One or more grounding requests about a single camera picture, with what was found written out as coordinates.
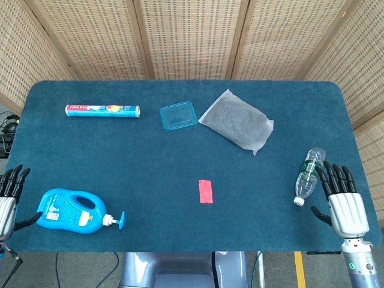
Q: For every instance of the blue food bag roll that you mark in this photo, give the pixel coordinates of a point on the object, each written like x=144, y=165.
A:
x=102, y=111

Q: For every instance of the red packet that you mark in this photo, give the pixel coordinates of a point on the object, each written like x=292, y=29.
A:
x=205, y=192

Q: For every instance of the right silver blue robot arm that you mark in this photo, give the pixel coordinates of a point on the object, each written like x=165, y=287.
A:
x=360, y=264

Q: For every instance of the grey robot base column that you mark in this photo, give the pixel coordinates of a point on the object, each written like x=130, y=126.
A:
x=180, y=270

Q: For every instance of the clear bag of dark granules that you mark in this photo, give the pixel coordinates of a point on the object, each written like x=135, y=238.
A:
x=237, y=120

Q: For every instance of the clear blue plastic lid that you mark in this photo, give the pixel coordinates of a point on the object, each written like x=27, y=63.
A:
x=178, y=115

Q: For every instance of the dark teal table cloth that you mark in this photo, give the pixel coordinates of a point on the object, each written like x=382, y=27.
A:
x=150, y=156

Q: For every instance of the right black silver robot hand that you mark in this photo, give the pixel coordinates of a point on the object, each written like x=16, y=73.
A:
x=348, y=213

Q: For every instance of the blue detergent pump bottle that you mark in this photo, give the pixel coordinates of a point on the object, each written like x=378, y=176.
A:
x=63, y=214

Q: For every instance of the clear plastic water bottle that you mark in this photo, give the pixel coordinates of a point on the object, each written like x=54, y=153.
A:
x=307, y=180

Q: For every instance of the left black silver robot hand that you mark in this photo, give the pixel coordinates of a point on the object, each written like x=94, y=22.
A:
x=7, y=210

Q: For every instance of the woven bamboo folding screen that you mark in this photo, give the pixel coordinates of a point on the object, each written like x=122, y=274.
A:
x=192, y=36

